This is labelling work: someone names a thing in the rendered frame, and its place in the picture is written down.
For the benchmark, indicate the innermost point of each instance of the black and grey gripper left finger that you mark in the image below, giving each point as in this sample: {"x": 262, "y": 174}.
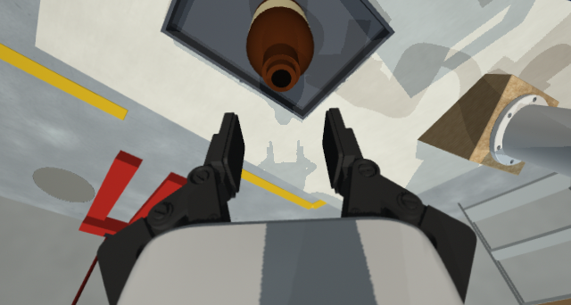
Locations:
{"x": 197, "y": 201}

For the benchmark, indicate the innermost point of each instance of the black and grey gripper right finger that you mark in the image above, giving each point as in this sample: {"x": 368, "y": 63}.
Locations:
{"x": 373, "y": 195}

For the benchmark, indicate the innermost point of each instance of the brown glass bottle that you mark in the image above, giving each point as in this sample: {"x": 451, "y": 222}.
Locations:
{"x": 279, "y": 43}

